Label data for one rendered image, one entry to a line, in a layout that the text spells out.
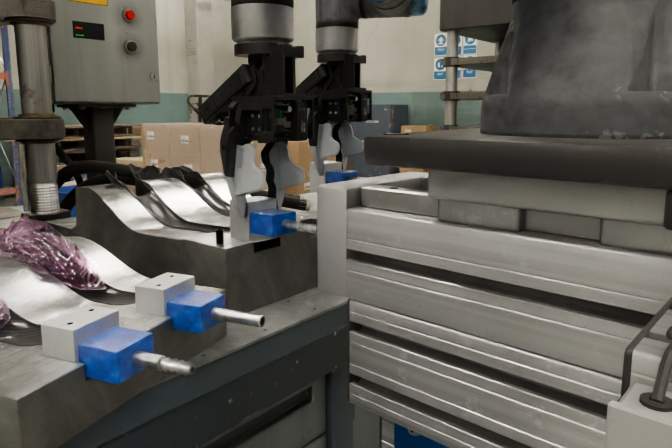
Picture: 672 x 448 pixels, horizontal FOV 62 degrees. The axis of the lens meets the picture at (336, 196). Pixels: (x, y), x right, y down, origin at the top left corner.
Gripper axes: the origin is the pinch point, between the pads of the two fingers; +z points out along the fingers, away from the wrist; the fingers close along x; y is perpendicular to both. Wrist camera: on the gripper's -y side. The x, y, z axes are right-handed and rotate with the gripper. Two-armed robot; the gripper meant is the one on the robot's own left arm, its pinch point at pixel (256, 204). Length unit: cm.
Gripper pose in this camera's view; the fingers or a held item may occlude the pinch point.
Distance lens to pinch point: 73.2
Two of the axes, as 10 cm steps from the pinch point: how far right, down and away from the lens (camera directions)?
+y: 7.7, 1.0, -6.3
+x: 6.4, -1.3, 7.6
